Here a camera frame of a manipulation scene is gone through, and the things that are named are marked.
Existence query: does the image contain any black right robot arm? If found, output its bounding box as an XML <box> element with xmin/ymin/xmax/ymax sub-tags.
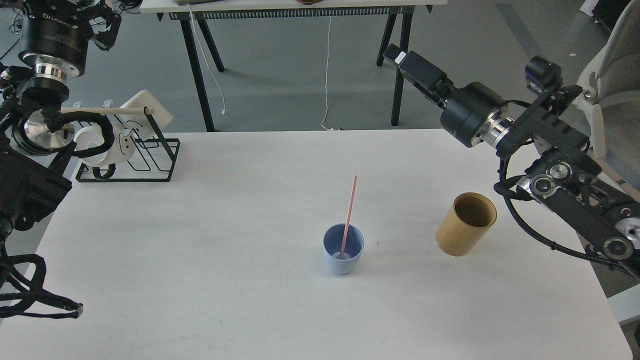
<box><xmin>382</xmin><ymin>44</ymin><xmax>639</xmax><ymax>279</ymax></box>

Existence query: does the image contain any white hanging cable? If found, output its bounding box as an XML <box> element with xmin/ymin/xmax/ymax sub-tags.
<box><xmin>187</xmin><ymin>4</ymin><xmax>227</xmax><ymax>116</ymax></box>
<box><xmin>320</xmin><ymin>16</ymin><xmax>342</xmax><ymax>132</ymax></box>

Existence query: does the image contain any white background table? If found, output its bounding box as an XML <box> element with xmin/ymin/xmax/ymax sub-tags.
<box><xmin>139</xmin><ymin>0</ymin><xmax>448</xmax><ymax>133</ymax></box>

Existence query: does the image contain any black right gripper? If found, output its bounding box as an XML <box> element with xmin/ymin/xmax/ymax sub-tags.
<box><xmin>382</xmin><ymin>44</ymin><xmax>513</xmax><ymax>148</ymax></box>

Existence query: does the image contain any white mug on rack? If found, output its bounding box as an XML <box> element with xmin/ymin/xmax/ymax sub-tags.
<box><xmin>74</xmin><ymin>123</ymin><xmax>135</xmax><ymax>167</ymax></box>

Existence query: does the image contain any bamboo cylinder holder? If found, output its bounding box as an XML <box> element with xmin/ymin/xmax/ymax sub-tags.
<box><xmin>435</xmin><ymin>192</ymin><xmax>498</xmax><ymax>256</ymax></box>

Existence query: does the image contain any blue cup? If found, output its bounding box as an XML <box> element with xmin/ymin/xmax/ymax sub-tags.
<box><xmin>322</xmin><ymin>223</ymin><xmax>365</xmax><ymax>276</ymax></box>

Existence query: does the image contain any white office chair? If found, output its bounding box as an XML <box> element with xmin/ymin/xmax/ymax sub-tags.
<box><xmin>573</xmin><ymin>0</ymin><xmax>639</xmax><ymax>158</ymax></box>

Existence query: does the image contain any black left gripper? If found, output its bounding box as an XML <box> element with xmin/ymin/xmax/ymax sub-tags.
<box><xmin>18</xmin><ymin>0</ymin><xmax>122</xmax><ymax>77</ymax></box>

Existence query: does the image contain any left arm black cable bundle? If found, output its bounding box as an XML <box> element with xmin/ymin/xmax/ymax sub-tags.
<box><xmin>0</xmin><ymin>254</ymin><xmax>84</xmax><ymax>320</ymax></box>

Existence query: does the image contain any black wire dish rack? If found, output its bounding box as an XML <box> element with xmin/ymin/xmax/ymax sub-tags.
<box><xmin>75</xmin><ymin>114</ymin><xmax>181</xmax><ymax>183</ymax></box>

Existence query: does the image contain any white plate on rack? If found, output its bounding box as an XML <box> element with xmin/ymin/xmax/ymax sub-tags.
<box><xmin>119</xmin><ymin>89</ymin><xmax>174</xmax><ymax>141</ymax></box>

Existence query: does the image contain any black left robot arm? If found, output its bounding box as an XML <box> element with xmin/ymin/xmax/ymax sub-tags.
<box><xmin>0</xmin><ymin>0</ymin><xmax>121</xmax><ymax>237</ymax></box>

